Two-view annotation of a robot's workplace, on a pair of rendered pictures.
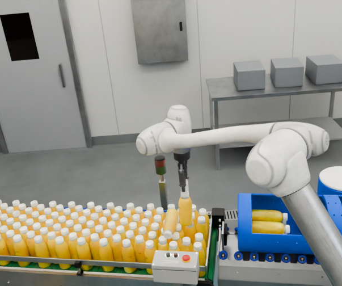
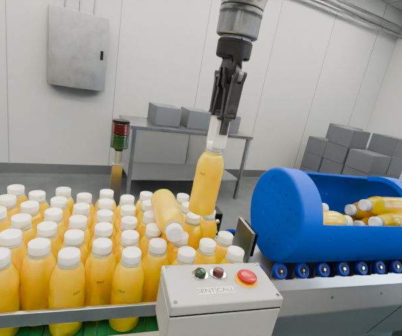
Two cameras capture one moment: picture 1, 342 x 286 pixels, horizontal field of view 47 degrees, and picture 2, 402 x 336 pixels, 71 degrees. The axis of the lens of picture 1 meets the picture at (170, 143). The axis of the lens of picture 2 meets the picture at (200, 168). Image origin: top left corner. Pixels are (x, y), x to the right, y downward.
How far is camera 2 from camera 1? 140 cm
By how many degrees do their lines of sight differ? 30
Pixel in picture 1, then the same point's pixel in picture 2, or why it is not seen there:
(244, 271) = (286, 299)
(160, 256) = (183, 278)
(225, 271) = not seen: hidden behind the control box
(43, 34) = not seen: outside the picture
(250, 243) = (317, 243)
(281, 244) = (357, 243)
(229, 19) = (146, 65)
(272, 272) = (324, 294)
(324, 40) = not seen: hidden behind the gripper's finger
